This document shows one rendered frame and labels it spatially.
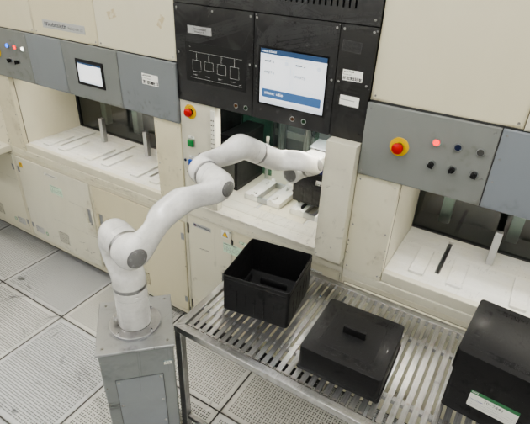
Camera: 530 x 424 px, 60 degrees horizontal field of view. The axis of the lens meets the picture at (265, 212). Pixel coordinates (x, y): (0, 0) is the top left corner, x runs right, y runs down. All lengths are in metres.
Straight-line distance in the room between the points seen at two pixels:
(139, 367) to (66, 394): 0.92
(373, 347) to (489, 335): 0.36
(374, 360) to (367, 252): 0.50
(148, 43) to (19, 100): 1.27
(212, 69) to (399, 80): 0.78
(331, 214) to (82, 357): 1.67
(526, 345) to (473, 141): 0.65
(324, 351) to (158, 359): 0.62
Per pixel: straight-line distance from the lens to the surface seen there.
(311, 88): 1.77
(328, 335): 1.66
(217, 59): 1.98
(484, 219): 2.24
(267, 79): 1.86
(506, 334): 1.64
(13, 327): 3.17
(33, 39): 2.87
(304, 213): 2.23
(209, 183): 1.60
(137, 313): 1.75
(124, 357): 1.80
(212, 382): 2.61
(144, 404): 2.00
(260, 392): 2.57
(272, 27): 1.81
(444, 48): 1.61
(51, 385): 2.77
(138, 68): 2.29
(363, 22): 1.66
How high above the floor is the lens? 2.03
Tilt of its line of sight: 31 degrees down
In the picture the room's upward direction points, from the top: 2 degrees clockwise
